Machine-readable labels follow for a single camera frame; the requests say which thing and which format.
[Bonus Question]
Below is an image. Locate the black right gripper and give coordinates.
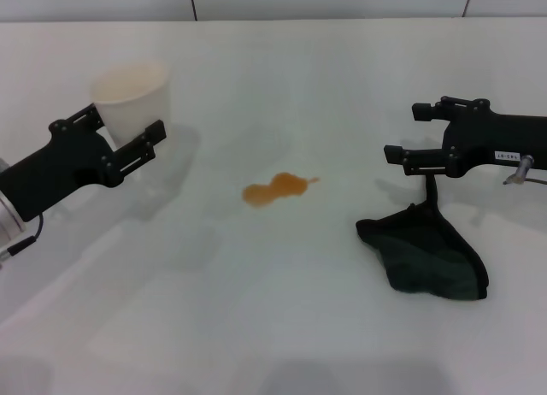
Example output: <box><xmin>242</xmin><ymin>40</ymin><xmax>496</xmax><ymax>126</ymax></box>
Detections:
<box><xmin>383</xmin><ymin>95</ymin><xmax>547</xmax><ymax>178</ymax></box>

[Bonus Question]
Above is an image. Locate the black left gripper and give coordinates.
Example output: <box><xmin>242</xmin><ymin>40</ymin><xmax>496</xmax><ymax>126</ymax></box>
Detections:
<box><xmin>0</xmin><ymin>103</ymin><xmax>168</xmax><ymax>223</ymax></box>

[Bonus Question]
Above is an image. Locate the white paper cup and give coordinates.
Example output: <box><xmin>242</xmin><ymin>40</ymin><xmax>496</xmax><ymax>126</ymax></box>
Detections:
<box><xmin>91</xmin><ymin>60</ymin><xmax>173</xmax><ymax>150</ymax></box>

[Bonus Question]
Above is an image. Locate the dark blue rag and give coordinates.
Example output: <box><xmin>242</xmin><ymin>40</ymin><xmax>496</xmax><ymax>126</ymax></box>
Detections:
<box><xmin>355</xmin><ymin>172</ymin><xmax>491</xmax><ymax>304</ymax></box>

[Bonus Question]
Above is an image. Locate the brown water stain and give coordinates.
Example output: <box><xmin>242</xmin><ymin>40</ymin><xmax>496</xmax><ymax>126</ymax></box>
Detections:
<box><xmin>242</xmin><ymin>172</ymin><xmax>321</xmax><ymax>209</ymax></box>

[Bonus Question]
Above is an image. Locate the right gripper cable with plug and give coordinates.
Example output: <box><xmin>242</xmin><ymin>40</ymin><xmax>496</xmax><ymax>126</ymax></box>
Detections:
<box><xmin>502</xmin><ymin>154</ymin><xmax>547</xmax><ymax>187</ymax></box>

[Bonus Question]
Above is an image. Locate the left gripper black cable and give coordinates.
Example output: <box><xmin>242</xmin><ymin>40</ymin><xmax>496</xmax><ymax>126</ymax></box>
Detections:
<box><xmin>0</xmin><ymin>214</ymin><xmax>44</xmax><ymax>266</ymax></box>

